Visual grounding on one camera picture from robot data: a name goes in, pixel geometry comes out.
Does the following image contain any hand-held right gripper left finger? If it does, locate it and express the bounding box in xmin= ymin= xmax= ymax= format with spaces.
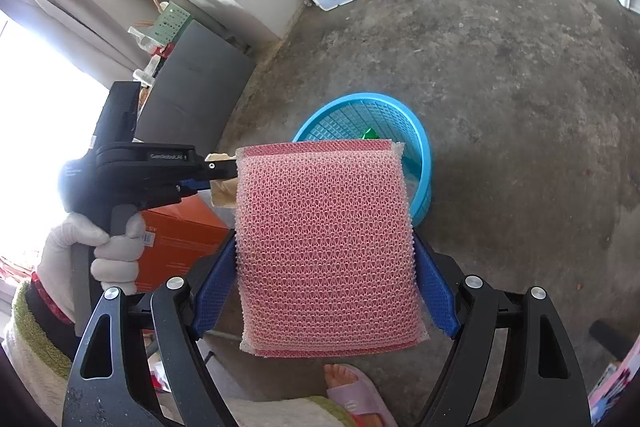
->
xmin=62 ymin=232 xmax=240 ymax=427

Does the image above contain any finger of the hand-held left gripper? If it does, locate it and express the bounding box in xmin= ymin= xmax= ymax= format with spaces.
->
xmin=192 ymin=156 xmax=240 ymax=181
xmin=180 ymin=178 xmax=215 ymax=198

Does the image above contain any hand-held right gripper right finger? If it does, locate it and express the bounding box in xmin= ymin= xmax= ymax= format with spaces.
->
xmin=412 ymin=232 xmax=592 ymax=427

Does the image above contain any beige paper wrapper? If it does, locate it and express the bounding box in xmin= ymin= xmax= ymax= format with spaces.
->
xmin=207 ymin=151 xmax=238 ymax=208

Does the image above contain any pink mesh scouring sponge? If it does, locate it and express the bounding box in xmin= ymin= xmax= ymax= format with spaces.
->
xmin=234 ymin=139 xmax=430 ymax=359

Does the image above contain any blue plastic wastebasket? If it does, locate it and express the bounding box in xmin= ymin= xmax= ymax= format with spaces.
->
xmin=291 ymin=93 xmax=433 ymax=228

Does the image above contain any person's left hand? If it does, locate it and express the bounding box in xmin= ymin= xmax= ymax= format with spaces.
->
xmin=39 ymin=212 xmax=147 ymax=308

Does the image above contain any orange cardboard box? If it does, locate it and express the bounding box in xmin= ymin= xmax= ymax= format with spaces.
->
xmin=135 ymin=196 xmax=233 ymax=294

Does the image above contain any grey cabinet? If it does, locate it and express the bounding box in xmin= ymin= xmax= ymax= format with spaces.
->
xmin=135 ymin=19 xmax=257 ymax=158

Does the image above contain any person's foot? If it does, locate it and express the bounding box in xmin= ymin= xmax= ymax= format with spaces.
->
xmin=322 ymin=363 xmax=362 ymax=392

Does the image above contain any purple slipper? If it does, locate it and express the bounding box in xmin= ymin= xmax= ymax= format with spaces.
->
xmin=325 ymin=369 xmax=398 ymax=427

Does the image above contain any white fleece robe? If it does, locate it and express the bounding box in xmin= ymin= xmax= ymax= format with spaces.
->
xmin=227 ymin=396 xmax=351 ymax=427

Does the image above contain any green plastic basket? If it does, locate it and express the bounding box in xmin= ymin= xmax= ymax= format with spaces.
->
xmin=150 ymin=3 xmax=192 ymax=50

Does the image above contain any grey curtain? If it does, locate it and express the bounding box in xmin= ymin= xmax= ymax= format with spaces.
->
xmin=5 ymin=0 xmax=151 ymax=88

